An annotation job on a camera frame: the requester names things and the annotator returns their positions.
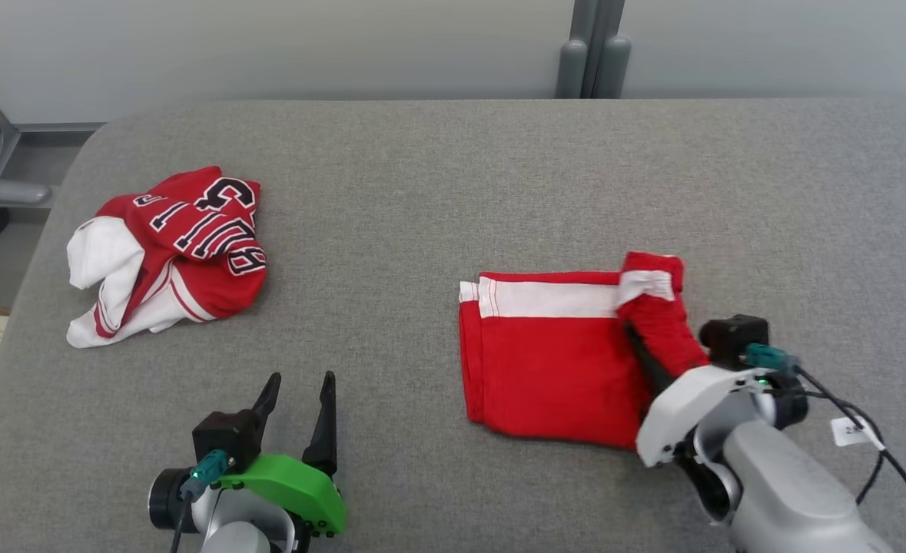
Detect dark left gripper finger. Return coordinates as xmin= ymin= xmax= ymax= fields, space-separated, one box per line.
xmin=251 ymin=373 xmax=282 ymax=435
xmin=303 ymin=371 xmax=338 ymax=475

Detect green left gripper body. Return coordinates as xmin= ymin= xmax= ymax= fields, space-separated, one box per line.
xmin=218 ymin=455 xmax=346 ymax=536

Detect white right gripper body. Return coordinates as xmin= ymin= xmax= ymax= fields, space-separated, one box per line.
xmin=636 ymin=365 xmax=776 ymax=468

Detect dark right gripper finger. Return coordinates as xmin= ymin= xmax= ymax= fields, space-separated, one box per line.
xmin=623 ymin=323 xmax=676 ymax=396

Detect red shorts with white stripes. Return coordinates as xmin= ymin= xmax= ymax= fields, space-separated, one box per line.
xmin=459 ymin=252 xmax=711 ymax=450

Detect red jersey with white sleeves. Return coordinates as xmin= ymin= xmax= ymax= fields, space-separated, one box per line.
xmin=66 ymin=166 xmax=267 ymax=349

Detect grey fabric sofa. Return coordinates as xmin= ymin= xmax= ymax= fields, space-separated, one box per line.
xmin=0 ymin=98 xmax=906 ymax=553

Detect left arm cable teal plug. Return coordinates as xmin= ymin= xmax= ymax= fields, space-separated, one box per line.
xmin=170 ymin=450 xmax=232 ymax=553

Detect white cable tag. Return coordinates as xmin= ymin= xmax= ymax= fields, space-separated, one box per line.
xmin=831 ymin=416 xmax=884 ymax=450

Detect grey partition post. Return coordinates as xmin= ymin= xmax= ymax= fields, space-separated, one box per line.
xmin=556 ymin=0 xmax=632 ymax=99

